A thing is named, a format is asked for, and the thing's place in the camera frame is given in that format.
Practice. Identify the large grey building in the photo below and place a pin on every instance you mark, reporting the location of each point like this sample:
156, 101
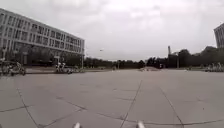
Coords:
31, 40

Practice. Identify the tall chimney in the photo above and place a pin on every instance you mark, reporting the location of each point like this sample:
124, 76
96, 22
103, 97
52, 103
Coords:
169, 50

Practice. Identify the row of parked bicycles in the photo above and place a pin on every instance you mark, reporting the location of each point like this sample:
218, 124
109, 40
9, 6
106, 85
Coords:
68, 69
215, 67
11, 68

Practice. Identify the grey paved plaza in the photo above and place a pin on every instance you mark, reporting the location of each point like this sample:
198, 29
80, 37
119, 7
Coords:
110, 96

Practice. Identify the tall grey building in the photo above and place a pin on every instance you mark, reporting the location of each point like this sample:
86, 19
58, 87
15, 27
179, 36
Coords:
219, 35

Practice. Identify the row of trees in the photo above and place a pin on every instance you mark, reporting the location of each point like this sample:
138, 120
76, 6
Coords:
186, 58

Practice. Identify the robot's own part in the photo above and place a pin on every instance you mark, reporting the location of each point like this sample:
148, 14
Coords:
140, 125
77, 125

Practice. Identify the pole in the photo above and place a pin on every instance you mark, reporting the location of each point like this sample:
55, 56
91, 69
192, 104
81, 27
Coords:
82, 60

